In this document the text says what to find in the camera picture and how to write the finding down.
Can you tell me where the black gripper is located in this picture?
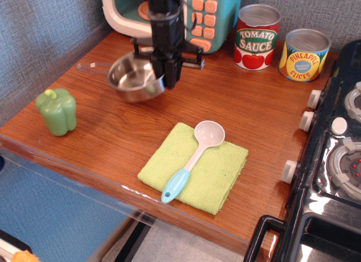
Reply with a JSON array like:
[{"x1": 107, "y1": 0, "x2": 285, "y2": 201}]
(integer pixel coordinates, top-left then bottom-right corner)
[{"x1": 131, "y1": 13, "x2": 204, "y2": 89}]

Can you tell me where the small steel pot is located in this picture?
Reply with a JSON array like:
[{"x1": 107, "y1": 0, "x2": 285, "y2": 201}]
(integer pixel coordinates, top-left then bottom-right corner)
[{"x1": 77, "y1": 52, "x2": 166, "y2": 103}]

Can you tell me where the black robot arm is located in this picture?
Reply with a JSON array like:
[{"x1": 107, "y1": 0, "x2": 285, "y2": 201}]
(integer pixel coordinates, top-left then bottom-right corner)
[{"x1": 131, "y1": 0, "x2": 204, "y2": 89}]

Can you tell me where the white and teal spoon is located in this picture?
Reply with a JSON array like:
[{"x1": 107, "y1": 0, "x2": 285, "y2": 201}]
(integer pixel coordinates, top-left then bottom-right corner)
[{"x1": 161, "y1": 120, "x2": 226, "y2": 204}]

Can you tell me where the teal toy microwave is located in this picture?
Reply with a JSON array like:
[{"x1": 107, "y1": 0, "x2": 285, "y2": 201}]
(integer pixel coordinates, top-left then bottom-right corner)
[{"x1": 102, "y1": 0, "x2": 241, "y2": 54}]

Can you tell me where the tomato sauce can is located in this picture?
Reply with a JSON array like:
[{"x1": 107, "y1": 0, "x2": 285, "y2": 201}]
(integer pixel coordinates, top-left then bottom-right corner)
[{"x1": 234, "y1": 4, "x2": 281, "y2": 71}]

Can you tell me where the green folded cloth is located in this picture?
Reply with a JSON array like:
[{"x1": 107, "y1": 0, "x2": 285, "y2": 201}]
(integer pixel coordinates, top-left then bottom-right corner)
[{"x1": 138, "y1": 123, "x2": 249, "y2": 215}]

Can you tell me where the green toy bell pepper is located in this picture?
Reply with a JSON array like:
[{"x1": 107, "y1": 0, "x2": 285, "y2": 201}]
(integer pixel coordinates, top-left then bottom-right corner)
[{"x1": 36, "y1": 88, "x2": 77, "y2": 137}]

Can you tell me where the pineapple slices can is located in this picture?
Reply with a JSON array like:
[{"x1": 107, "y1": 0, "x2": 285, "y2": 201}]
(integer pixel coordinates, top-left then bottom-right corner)
[{"x1": 279, "y1": 28, "x2": 331, "y2": 82}]

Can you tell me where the white stove knob middle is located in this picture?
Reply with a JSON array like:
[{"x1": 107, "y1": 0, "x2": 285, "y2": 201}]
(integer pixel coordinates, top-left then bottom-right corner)
[{"x1": 299, "y1": 111, "x2": 314, "y2": 132}]

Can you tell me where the white stove knob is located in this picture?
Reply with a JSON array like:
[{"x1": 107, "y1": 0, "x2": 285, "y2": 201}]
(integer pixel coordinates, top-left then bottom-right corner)
[
  {"x1": 281, "y1": 160, "x2": 298, "y2": 184},
  {"x1": 307, "y1": 90, "x2": 322, "y2": 110},
  {"x1": 299, "y1": 111, "x2": 314, "y2": 132}
]

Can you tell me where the white stove knob top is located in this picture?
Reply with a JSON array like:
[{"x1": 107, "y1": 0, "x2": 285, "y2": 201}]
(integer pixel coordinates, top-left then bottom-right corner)
[{"x1": 307, "y1": 90, "x2": 322, "y2": 110}]

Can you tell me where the white stove knob bottom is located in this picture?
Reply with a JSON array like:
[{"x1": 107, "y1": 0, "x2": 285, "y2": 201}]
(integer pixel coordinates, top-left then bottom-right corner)
[{"x1": 281, "y1": 160, "x2": 298, "y2": 184}]

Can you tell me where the black toy stove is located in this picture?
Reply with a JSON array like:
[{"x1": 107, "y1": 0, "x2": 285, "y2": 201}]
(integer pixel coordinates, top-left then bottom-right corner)
[{"x1": 244, "y1": 40, "x2": 360, "y2": 261}]

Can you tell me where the orange and black object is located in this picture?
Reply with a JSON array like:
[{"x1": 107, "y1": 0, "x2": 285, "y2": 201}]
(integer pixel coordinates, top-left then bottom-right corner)
[{"x1": 1, "y1": 230, "x2": 40, "y2": 262}]

